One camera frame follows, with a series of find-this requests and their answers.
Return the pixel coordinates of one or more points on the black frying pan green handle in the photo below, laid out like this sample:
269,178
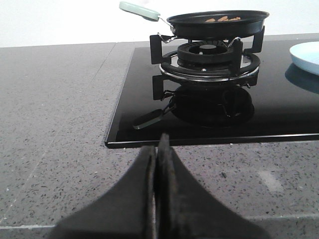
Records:
192,26

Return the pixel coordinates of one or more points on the brown meat pieces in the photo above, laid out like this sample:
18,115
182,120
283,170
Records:
223,19

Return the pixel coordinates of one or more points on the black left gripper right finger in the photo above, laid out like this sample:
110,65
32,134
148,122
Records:
185,210

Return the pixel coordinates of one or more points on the light blue plate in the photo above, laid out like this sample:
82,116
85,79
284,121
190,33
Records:
306,56

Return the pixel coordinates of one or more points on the black pan support grate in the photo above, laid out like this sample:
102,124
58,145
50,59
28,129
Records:
246,64

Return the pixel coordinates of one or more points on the black burner under pan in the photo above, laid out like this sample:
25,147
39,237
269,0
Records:
204,53

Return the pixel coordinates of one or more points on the black glass gas cooktop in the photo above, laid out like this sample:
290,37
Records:
281,103

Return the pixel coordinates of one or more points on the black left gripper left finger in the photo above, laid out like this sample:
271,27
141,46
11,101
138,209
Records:
124,212

